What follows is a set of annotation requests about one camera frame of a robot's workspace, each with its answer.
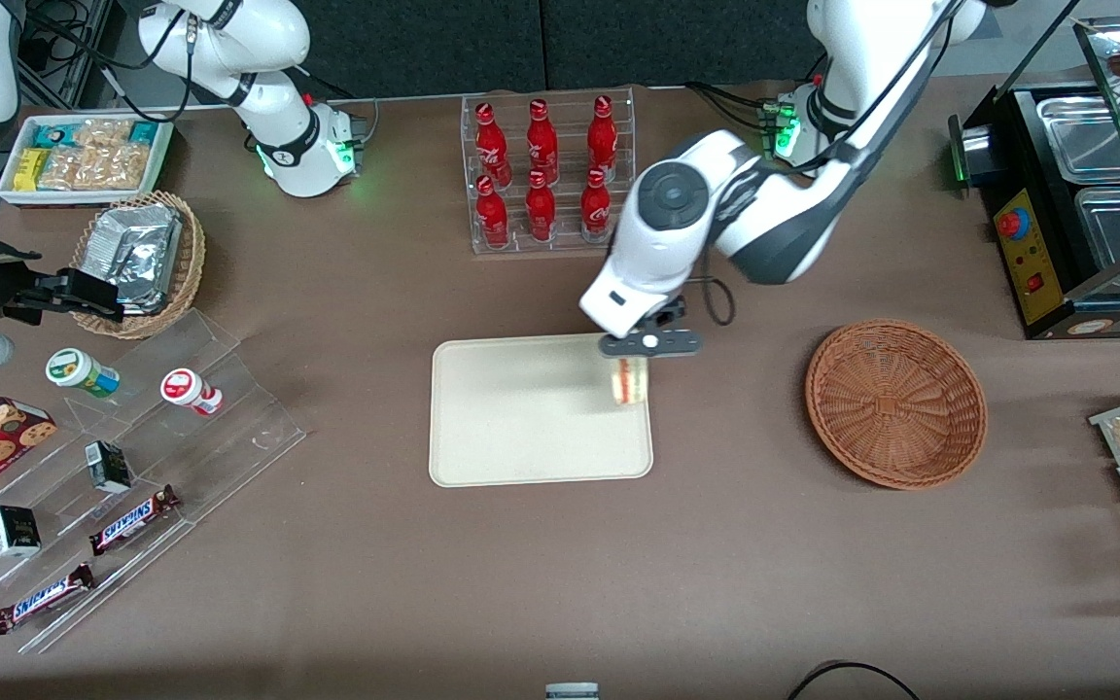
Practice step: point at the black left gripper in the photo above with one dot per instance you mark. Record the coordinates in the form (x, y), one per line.
(669, 312)

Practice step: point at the triangular sandwich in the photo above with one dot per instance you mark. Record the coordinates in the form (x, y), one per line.
(632, 382)

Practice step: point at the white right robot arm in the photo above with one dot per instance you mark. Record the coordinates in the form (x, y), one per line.
(268, 39)

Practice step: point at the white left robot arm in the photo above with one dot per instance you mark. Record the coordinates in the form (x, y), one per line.
(677, 233)

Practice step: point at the white rectangular snack tray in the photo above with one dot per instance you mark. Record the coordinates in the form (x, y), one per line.
(11, 194)

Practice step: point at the light wicker basket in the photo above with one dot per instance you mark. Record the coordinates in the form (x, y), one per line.
(189, 262)

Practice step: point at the cream plastic tray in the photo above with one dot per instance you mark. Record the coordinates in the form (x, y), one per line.
(521, 418)

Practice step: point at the brown wicker basket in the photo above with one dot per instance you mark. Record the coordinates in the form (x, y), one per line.
(895, 403)

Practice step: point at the green lid snack cup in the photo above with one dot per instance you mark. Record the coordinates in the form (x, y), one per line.
(74, 369)

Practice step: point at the silver foil wrapped package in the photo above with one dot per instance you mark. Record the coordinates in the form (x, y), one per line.
(137, 253)

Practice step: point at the clear acrylic bottle rack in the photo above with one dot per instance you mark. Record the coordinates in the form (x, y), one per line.
(565, 248)

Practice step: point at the clear cracker bag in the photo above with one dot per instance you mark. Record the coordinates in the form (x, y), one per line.
(115, 167)
(103, 133)
(61, 168)

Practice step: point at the yellow snack pack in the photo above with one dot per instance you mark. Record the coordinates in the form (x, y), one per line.
(31, 169)

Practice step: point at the red cola bottle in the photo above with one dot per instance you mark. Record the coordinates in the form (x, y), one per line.
(541, 209)
(490, 146)
(596, 206)
(492, 216)
(542, 141)
(602, 136)

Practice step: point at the red lid snack cup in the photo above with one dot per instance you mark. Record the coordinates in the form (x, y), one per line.
(183, 387)

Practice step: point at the teal snack pack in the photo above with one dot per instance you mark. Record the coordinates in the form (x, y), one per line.
(143, 131)
(54, 134)

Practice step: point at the small black carton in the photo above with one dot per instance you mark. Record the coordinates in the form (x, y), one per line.
(109, 469)
(14, 531)

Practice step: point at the clear acrylic stepped stand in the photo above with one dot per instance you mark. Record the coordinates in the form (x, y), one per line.
(229, 428)

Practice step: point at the Snickers chocolate bar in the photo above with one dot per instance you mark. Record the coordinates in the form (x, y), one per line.
(132, 520)
(43, 599)

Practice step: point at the dark equipment rack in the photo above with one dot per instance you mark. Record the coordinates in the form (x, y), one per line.
(64, 58)

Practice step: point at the small grey object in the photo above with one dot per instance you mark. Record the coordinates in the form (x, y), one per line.
(572, 692)

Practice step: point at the black food warmer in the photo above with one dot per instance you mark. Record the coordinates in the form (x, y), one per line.
(1036, 282)

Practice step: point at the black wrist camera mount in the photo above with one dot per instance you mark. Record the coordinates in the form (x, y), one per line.
(662, 316)

